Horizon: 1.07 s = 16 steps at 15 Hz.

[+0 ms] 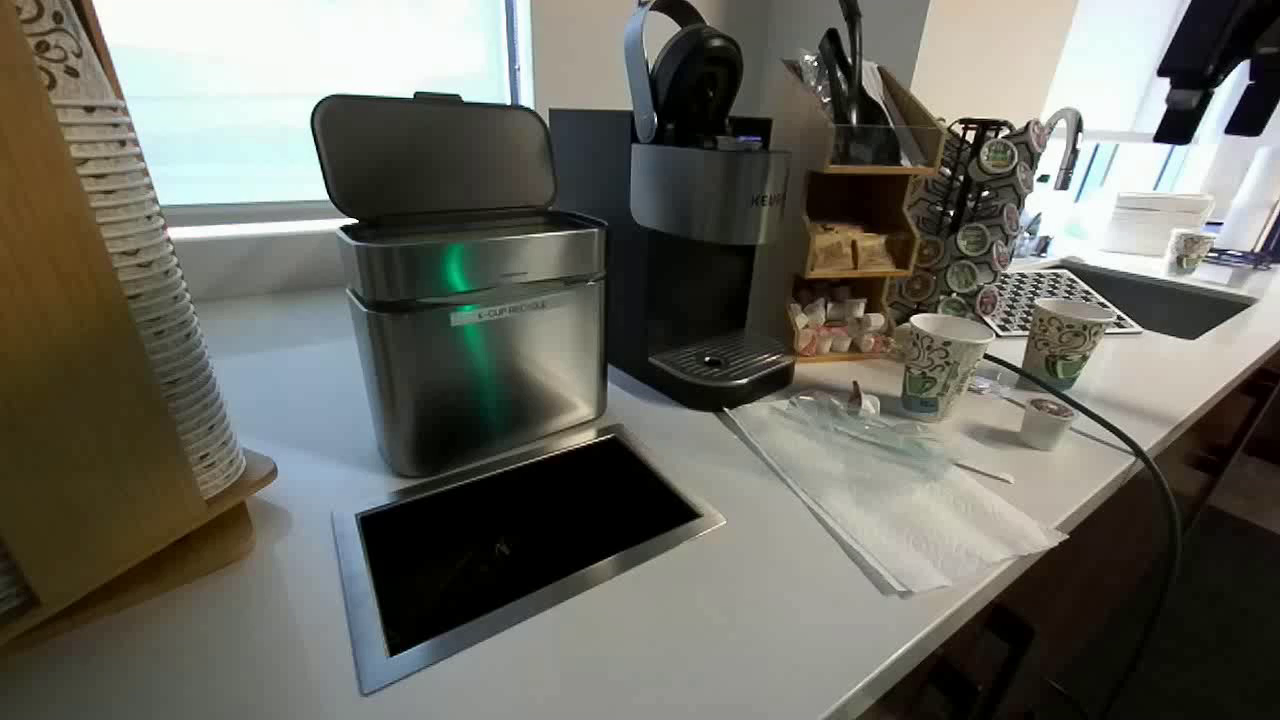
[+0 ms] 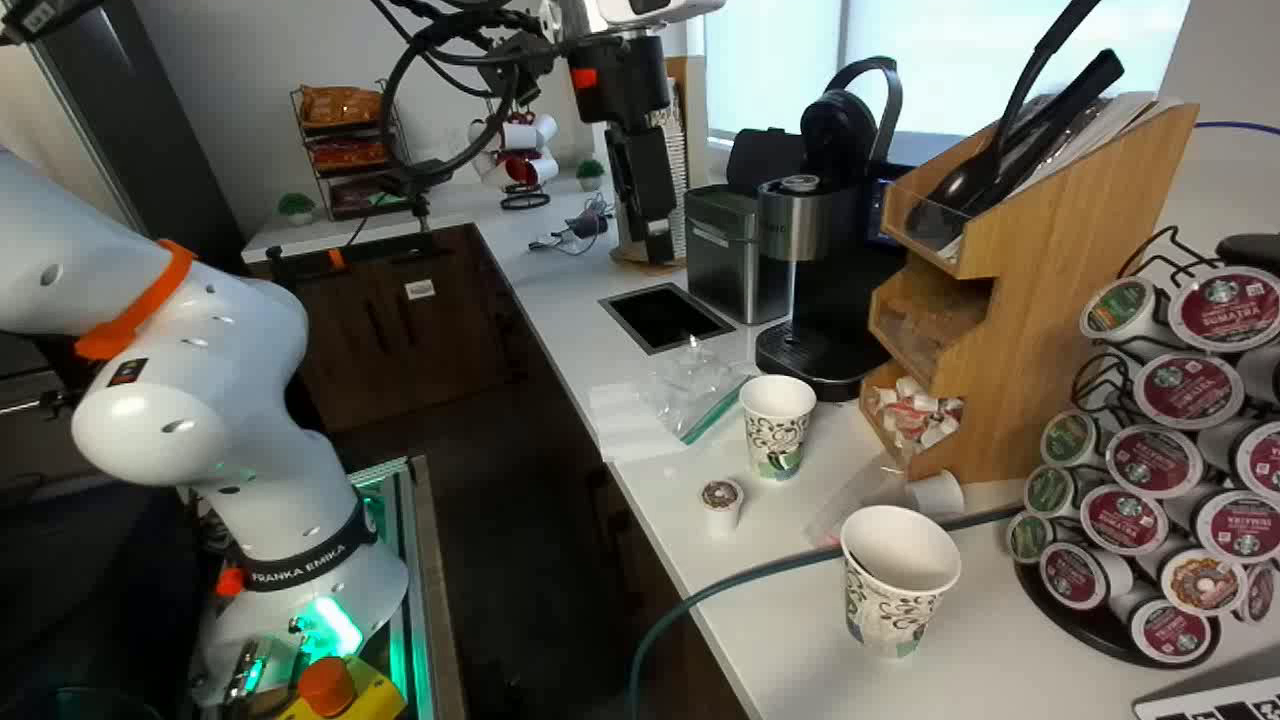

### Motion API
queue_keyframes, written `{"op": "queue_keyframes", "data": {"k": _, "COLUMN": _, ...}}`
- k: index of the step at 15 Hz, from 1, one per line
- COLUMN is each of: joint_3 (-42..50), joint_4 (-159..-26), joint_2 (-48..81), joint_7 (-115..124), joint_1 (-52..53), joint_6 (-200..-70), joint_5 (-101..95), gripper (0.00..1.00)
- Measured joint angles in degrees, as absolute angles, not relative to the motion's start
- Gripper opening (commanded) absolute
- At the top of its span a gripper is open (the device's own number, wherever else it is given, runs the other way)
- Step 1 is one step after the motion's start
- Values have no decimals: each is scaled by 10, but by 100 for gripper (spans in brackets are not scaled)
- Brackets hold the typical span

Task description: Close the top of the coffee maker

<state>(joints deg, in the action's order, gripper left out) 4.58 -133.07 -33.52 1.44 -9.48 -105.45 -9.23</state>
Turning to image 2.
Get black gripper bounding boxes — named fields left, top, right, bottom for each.
left=568, top=37, right=676, bottom=264

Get black coffee maker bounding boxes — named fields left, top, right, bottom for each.
left=756, top=57, right=902, bottom=401

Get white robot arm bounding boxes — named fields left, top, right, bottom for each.
left=0, top=152, right=408, bottom=706

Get single coffee pod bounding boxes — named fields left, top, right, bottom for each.
left=701, top=479, right=749, bottom=537

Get coffee pod carousel rack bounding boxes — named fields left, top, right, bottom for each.
left=1002, top=227, right=1280, bottom=668

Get white mug rack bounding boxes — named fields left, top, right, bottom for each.
left=471, top=107, right=561, bottom=212

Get clear plastic bag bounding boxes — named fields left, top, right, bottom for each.
left=641, top=343, right=751, bottom=444

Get far patterned paper cup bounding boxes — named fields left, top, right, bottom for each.
left=740, top=375, right=814, bottom=479

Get patterned paper cup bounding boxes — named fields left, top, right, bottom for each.
left=834, top=504, right=959, bottom=658
left=740, top=375, right=814, bottom=479

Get snack display rack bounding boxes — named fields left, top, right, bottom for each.
left=289, top=84, right=408, bottom=220

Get wooden condiment organizer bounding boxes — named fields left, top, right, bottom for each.
left=861, top=101, right=1195, bottom=482

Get black tongs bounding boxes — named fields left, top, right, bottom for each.
left=906, top=0, right=1122, bottom=249

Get near patterned paper cup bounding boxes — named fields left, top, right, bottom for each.
left=834, top=504, right=959, bottom=658

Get black cable on counter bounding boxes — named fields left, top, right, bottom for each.
left=624, top=504, right=1022, bottom=720

